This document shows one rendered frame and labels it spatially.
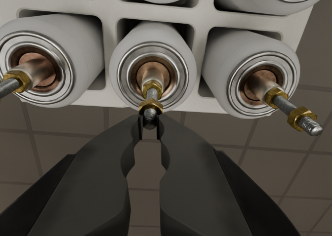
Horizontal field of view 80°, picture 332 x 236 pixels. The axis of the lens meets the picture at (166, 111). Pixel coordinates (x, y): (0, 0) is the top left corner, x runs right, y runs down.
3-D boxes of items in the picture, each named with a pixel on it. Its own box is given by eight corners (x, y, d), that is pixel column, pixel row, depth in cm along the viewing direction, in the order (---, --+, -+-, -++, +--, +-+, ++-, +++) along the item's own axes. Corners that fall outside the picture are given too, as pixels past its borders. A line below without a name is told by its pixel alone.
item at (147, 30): (189, 56, 38) (211, 95, 22) (145, 79, 40) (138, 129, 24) (166, 6, 34) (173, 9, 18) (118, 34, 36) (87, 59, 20)
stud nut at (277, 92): (260, 98, 19) (264, 102, 19) (273, 85, 19) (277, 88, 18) (274, 107, 20) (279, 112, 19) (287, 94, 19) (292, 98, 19)
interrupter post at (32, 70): (56, 74, 21) (39, 86, 18) (37, 83, 21) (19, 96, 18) (39, 53, 20) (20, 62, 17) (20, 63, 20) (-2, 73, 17)
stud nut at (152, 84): (158, 77, 18) (158, 80, 17) (165, 93, 19) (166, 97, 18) (138, 85, 18) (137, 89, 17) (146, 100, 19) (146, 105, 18)
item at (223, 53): (182, 59, 38) (199, 99, 23) (212, 12, 35) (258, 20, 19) (221, 83, 41) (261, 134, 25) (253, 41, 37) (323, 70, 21)
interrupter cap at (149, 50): (199, 90, 22) (200, 93, 22) (141, 118, 24) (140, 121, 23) (168, 25, 19) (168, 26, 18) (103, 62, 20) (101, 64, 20)
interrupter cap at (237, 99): (211, 96, 23) (213, 98, 22) (257, 35, 20) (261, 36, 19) (260, 123, 25) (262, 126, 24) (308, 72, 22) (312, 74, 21)
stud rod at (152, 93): (155, 77, 19) (153, 115, 13) (159, 86, 20) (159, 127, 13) (145, 81, 20) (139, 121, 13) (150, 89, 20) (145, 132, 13)
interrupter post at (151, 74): (168, 81, 22) (169, 93, 19) (148, 91, 22) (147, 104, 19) (157, 61, 21) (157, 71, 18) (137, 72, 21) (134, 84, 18)
